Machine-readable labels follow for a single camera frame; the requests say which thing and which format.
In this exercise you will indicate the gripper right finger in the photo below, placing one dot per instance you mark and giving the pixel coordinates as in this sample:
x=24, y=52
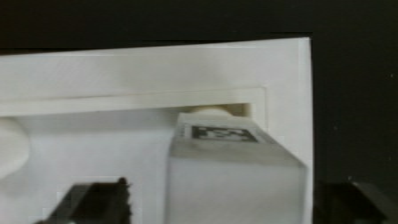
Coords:
x=350, y=203

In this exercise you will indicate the white square tabletop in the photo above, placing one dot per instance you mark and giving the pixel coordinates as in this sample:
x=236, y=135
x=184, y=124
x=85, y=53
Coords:
x=88, y=108

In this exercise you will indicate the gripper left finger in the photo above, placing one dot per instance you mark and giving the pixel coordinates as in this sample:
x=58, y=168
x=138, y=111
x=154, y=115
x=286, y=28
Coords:
x=94, y=204

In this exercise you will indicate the white leg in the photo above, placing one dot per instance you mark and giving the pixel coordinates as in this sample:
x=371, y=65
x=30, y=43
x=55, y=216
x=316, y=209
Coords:
x=236, y=179

